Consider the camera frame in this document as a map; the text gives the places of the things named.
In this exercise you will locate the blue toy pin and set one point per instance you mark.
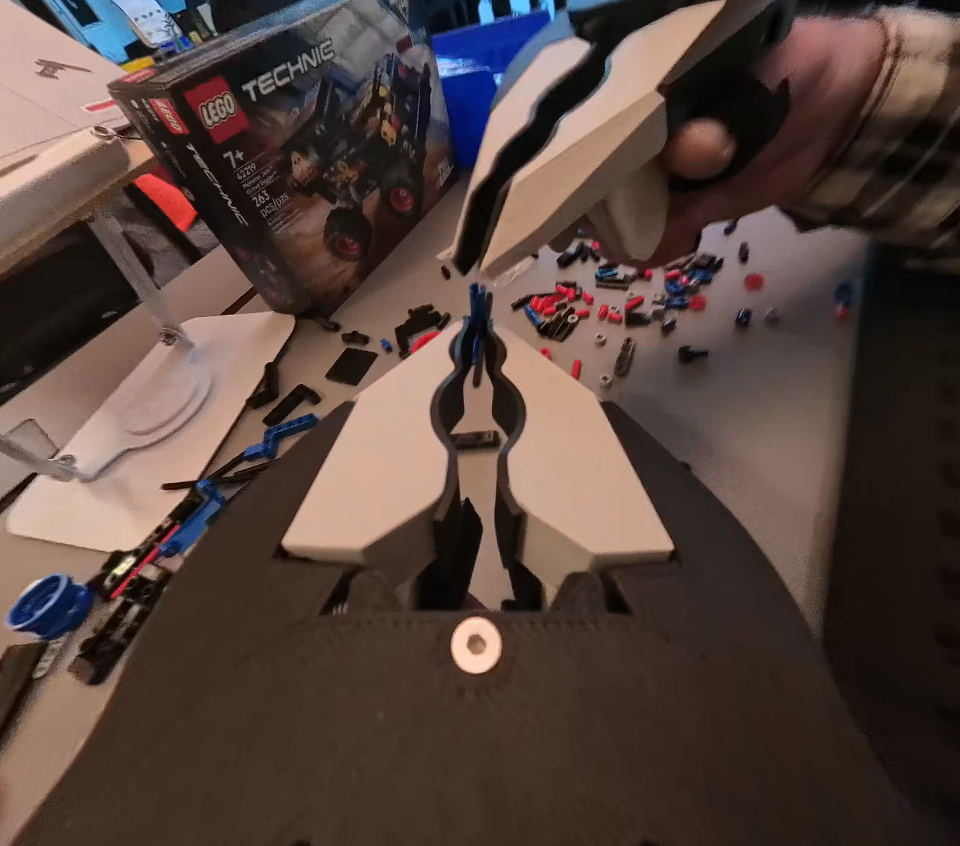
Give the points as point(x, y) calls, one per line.
point(480, 306)

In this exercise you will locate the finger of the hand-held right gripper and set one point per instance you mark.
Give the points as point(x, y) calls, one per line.
point(600, 133)
point(517, 111)

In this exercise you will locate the small toy connectors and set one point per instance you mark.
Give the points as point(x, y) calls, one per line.
point(559, 301)

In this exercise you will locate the red toy wheel hub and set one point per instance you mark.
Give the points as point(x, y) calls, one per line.
point(424, 341)

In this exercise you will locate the white rounded board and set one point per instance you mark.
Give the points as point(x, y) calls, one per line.
point(240, 351)

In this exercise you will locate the black curved panel piece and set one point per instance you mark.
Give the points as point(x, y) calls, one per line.
point(19, 673)

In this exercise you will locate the person's right hand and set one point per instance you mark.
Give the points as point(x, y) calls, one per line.
point(825, 111)

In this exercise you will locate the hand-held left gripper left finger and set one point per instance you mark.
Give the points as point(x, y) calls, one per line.
point(367, 486)

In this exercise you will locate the red toy axle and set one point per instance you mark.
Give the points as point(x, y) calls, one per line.
point(139, 561)

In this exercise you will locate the building instruction booklet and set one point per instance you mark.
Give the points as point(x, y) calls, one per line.
point(45, 81)

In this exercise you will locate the scattered black toy beams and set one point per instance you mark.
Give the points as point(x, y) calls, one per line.
point(300, 403)

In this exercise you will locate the blue toy wheel hub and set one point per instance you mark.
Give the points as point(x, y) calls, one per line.
point(45, 606)

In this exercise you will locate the blue storage bin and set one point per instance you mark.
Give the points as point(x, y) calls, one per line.
point(480, 81)

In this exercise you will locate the black square panel piece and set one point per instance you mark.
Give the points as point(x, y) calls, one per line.
point(351, 366)

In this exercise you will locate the blue angled beam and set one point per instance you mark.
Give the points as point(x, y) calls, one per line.
point(289, 430)

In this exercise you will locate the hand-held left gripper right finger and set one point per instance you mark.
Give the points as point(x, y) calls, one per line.
point(592, 486)

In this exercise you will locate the dark toy set box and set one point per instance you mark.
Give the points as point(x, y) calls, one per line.
point(300, 148)

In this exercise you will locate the person's right forearm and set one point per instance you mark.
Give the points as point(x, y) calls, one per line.
point(900, 126)

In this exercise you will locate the blue toy panel piece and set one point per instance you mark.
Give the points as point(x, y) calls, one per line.
point(191, 516)

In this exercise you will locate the grey desk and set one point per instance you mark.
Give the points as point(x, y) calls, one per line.
point(750, 396)

